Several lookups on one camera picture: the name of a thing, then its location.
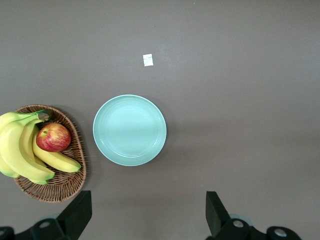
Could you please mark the small square tape piece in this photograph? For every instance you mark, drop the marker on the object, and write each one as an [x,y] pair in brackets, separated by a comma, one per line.
[148,60]

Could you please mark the red yellow apple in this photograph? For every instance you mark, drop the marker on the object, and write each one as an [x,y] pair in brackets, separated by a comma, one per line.
[53,137]

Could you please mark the brown wicker basket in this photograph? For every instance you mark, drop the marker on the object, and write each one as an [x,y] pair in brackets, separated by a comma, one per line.
[62,187]

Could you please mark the pale green round plate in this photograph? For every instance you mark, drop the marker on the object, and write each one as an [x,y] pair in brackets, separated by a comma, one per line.
[129,130]

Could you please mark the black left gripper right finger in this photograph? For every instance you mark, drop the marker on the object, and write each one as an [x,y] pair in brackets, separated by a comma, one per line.
[216,212]

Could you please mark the yellow banana bunch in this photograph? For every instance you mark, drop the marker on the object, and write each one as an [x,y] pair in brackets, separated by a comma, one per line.
[15,145]

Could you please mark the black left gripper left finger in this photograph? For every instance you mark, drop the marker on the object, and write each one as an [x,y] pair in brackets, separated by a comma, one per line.
[75,215]

